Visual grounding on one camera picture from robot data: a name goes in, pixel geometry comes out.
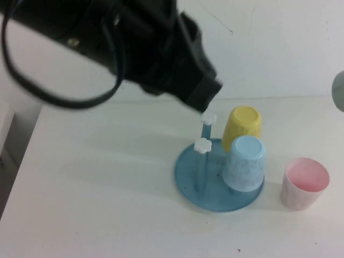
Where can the green plastic cup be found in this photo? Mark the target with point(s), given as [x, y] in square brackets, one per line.
[339, 91]

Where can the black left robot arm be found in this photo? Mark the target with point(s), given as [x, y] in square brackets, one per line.
[53, 21]

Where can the yellow plastic cup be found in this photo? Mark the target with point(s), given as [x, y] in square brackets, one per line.
[243, 126]

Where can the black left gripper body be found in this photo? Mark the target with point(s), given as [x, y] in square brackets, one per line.
[145, 45]

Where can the blue cup stand white caps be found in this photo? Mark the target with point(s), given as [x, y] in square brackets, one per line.
[209, 196]

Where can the light blue plastic cup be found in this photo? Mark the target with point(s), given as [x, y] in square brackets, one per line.
[243, 166]

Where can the pink plastic cup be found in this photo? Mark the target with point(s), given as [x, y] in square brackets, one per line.
[306, 174]

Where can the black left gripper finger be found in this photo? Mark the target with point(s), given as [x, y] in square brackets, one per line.
[199, 78]

